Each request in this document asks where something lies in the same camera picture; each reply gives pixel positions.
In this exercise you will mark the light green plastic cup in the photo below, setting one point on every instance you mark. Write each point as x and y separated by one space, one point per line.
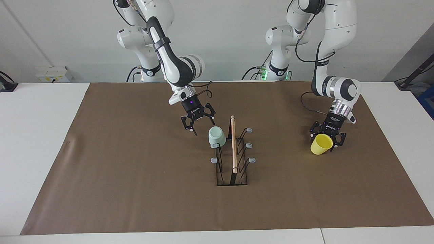
217 137

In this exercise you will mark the blue crate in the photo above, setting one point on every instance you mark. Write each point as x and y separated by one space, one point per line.
428 101

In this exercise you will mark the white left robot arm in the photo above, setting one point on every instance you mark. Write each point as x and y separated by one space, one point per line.
339 27

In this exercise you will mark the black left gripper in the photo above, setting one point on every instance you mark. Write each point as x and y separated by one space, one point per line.
332 124

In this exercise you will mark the yellow plastic cup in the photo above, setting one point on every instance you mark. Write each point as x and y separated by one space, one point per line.
320 145

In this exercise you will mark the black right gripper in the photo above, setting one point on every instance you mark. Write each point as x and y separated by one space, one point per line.
192 107

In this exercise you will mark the black stand pole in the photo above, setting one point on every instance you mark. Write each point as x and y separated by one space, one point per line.
412 76

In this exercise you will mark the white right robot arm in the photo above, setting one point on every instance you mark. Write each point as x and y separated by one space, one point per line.
173 64

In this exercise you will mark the brown table mat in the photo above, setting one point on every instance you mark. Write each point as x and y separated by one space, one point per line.
135 196

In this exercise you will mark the black table clamp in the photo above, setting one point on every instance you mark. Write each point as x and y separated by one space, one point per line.
6 85

